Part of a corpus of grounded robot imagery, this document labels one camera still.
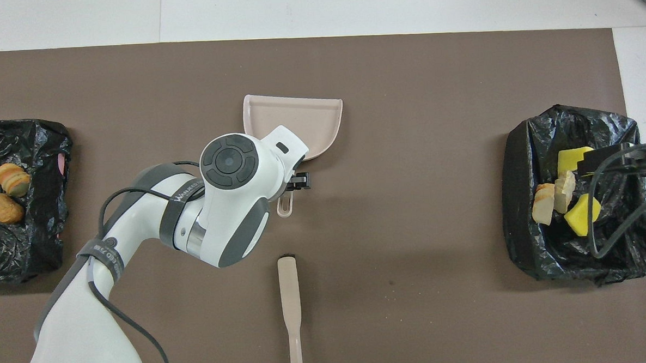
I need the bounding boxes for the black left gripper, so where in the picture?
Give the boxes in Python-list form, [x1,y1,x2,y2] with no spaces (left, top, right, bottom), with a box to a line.
[284,172,312,196]

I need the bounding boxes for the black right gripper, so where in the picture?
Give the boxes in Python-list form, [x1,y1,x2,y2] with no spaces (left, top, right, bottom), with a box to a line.
[575,141,646,179]

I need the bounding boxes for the beige plastic dustpan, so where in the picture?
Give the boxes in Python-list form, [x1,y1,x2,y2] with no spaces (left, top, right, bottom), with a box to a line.
[242,90,349,220]

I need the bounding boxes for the yellow sponge piece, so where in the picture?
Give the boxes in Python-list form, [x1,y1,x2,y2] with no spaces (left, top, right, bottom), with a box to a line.
[557,146,596,175]
[563,193,604,238]

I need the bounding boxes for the beige hand brush black bristles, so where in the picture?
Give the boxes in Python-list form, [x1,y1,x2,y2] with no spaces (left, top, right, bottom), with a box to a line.
[276,254,305,363]

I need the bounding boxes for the pale food lump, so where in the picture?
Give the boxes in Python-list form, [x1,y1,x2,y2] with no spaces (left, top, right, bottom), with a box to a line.
[0,161,33,198]

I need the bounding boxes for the brown peanut-shaped bread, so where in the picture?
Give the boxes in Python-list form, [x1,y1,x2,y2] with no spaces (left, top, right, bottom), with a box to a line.
[0,192,26,225]

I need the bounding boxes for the open black bag-lined bin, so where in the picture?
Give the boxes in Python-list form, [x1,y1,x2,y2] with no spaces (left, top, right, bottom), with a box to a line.
[497,100,646,291]

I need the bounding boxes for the black bag bin pink spot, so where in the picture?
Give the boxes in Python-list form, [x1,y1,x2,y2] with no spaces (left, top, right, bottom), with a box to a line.
[0,117,79,283]

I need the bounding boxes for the brown table mat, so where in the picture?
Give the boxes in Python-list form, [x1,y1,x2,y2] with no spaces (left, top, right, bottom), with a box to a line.
[0,22,646,363]

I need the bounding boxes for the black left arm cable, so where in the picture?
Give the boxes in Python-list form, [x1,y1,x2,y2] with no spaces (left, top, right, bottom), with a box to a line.
[82,159,211,363]

